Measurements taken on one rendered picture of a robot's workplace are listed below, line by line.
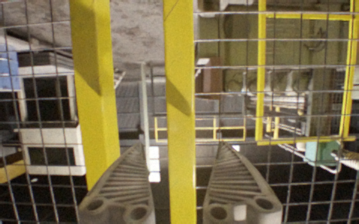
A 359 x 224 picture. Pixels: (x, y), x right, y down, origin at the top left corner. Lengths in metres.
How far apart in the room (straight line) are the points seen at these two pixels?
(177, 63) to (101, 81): 0.14
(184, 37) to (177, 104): 0.11
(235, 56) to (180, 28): 1.93
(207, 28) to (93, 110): 2.03
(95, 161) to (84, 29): 0.23
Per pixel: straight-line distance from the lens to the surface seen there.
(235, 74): 2.18
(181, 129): 0.23
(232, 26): 2.23
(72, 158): 8.51
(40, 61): 4.81
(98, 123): 0.27
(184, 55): 0.24
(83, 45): 0.29
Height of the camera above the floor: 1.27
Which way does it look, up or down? 7 degrees up
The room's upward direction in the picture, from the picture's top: 178 degrees clockwise
